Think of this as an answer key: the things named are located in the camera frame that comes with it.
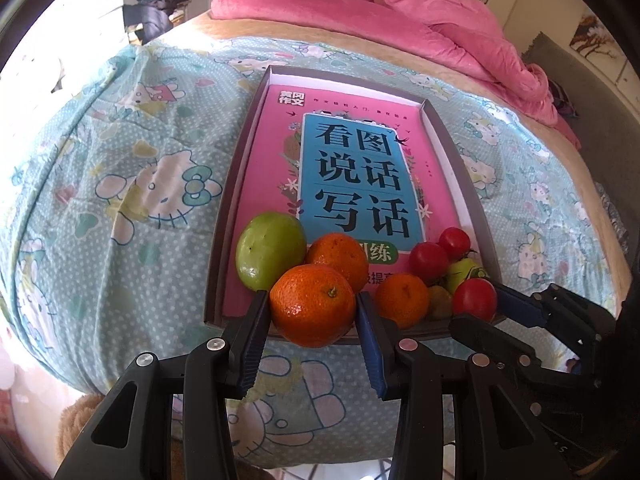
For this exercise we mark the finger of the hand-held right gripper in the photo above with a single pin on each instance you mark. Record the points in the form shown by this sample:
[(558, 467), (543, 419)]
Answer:
[(517, 305), (490, 340)]

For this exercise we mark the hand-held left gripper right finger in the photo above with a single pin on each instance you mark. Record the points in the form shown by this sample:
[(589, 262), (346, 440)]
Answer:
[(372, 350)]

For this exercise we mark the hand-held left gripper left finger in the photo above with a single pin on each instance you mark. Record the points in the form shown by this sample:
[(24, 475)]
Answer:
[(252, 350)]

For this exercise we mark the red tomato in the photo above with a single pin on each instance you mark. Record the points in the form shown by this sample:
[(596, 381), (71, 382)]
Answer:
[(427, 260), (475, 300), (454, 242)]

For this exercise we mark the orange mandarin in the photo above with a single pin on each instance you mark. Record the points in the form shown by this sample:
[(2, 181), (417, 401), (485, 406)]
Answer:
[(402, 300), (310, 305), (340, 260)]

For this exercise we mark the small brown round fruit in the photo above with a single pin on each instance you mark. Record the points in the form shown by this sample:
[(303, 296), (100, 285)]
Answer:
[(440, 302)]

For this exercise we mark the small green apple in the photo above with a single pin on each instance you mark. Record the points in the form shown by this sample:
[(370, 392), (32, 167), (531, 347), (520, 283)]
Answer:
[(462, 272)]

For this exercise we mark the large green apple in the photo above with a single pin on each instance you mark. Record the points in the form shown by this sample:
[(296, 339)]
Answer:
[(270, 250)]

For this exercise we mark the dark patterned cloth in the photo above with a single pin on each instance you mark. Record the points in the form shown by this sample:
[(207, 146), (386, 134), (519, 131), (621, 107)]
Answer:
[(615, 220)]

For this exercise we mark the cartoon cat printed bedsheet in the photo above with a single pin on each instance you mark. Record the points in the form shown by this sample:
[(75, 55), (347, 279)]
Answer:
[(125, 260)]

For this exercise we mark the grey headboard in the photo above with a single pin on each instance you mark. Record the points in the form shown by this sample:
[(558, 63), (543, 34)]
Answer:
[(600, 160)]

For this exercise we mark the pink and blue book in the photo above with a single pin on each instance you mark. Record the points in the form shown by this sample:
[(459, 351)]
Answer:
[(350, 170)]

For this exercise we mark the dark patterned pillow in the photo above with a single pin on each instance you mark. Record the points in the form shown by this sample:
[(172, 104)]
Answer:
[(562, 100)]

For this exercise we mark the crumpled pink quilt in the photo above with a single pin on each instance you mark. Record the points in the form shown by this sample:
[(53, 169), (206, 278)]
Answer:
[(450, 25)]

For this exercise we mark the pink fleece blanket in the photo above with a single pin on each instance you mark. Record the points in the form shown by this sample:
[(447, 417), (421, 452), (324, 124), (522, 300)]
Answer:
[(300, 5)]

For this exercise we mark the branch wall picture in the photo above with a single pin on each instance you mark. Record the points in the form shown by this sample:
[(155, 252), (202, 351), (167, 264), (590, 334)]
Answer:
[(592, 35)]

